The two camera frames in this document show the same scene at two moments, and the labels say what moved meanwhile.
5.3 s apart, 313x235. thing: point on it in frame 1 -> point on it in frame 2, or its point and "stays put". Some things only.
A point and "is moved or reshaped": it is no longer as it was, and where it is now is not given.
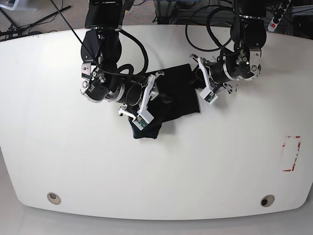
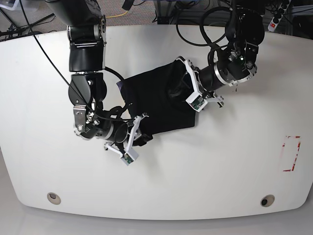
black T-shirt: (179, 91) is moved or reshaped
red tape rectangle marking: (299, 146) stays put
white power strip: (278, 17) stays put
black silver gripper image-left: (98, 85) -> (90, 124)
